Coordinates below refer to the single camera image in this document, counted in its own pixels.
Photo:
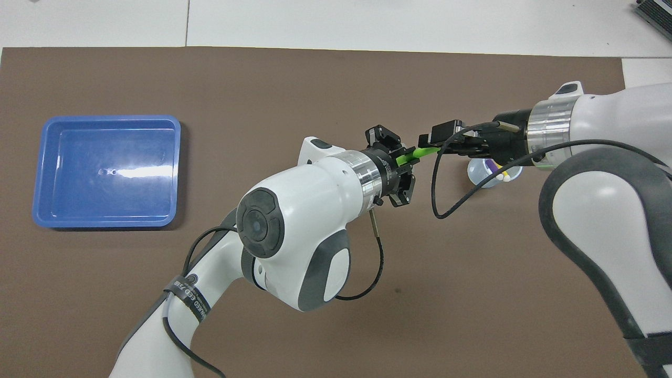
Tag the yellow pen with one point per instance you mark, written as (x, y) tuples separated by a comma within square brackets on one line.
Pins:
[(505, 176)]

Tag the grey ribbed device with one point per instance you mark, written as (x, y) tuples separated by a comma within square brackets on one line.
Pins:
[(656, 13)]

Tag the green pen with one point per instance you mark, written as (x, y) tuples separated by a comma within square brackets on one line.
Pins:
[(422, 153)]

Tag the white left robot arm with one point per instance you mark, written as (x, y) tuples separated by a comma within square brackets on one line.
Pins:
[(315, 199)]

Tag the purple pen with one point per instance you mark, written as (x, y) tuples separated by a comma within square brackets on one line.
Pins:
[(492, 165)]

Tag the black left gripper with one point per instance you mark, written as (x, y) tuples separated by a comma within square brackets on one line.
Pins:
[(386, 163)]

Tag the brown table mat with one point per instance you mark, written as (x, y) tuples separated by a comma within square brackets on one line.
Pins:
[(472, 289)]

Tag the blue plastic tray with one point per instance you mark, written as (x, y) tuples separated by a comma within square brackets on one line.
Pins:
[(105, 199)]

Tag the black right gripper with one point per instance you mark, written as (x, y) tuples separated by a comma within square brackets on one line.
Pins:
[(504, 139)]

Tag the clear plastic cup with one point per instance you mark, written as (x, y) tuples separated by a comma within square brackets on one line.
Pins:
[(480, 176)]

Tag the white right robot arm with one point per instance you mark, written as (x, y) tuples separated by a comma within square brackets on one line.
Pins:
[(619, 115)]

